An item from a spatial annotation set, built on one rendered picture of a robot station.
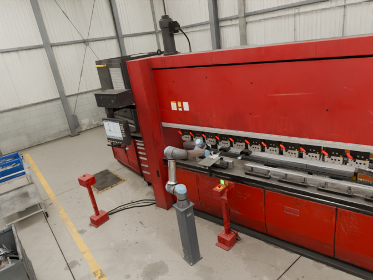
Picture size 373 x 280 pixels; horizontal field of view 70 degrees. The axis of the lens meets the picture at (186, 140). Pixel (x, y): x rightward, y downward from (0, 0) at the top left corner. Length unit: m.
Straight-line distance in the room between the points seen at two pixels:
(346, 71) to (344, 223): 1.43
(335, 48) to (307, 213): 1.62
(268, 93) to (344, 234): 1.57
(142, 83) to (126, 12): 6.95
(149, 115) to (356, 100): 2.39
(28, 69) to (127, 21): 3.65
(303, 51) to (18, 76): 8.02
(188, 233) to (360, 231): 1.69
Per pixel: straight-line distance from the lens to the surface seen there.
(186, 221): 3.04
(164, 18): 3.57
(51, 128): 9.51
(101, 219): 4.44
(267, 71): 2.79
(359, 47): 2.56
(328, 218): 3.09
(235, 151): 3.59
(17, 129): 9.38
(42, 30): 9.20
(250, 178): 3.18
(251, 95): 2.91
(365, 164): 2.85
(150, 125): 3.71
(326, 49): 2.60
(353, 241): 3.19
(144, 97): 3.62
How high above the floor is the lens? 2.47
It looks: 21 degrees down
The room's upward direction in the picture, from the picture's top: 8 degrees counter-clockwise
